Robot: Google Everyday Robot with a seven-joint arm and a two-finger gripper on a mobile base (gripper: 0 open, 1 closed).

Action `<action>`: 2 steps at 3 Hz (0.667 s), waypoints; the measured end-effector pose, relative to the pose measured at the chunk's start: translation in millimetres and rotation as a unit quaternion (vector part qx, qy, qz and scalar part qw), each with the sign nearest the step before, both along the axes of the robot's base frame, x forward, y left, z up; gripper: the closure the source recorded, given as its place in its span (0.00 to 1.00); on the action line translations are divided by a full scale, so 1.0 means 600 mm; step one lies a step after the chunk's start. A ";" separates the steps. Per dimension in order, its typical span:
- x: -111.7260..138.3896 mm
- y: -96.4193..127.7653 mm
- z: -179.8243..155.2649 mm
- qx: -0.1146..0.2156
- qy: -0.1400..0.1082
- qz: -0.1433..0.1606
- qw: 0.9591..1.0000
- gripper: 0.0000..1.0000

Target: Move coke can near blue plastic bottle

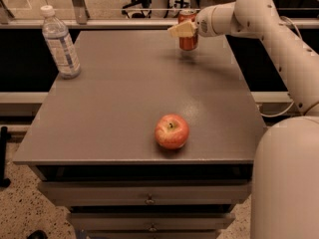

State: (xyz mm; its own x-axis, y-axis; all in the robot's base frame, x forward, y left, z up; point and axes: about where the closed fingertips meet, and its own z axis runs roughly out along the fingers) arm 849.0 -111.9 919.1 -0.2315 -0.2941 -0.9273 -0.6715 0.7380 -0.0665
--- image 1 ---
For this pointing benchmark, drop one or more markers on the cabinet drawer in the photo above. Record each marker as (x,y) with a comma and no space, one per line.
(109,194)
(151,222)

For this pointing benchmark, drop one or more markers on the metal railing post left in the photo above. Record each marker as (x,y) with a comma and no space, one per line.
(81,12)

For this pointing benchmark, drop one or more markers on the grey drawer cabinet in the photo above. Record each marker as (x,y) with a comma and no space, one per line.
(100,126)

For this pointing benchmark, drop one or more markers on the black stand at left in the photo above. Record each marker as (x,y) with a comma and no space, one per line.
(4,136)

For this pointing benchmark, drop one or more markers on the clear plastic water bottle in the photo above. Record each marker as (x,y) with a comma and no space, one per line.
(60,44)

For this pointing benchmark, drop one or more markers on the top cabinet drawer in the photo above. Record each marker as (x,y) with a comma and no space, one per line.
(109,194)

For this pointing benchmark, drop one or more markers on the red coke can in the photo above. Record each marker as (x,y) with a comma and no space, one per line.
(187,43)

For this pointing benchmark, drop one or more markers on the red apple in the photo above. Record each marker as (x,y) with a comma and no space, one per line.
(172,131)

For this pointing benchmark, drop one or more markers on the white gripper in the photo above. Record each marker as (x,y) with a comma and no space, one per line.
(203,24)

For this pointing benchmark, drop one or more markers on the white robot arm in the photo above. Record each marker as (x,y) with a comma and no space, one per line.
(285,177)

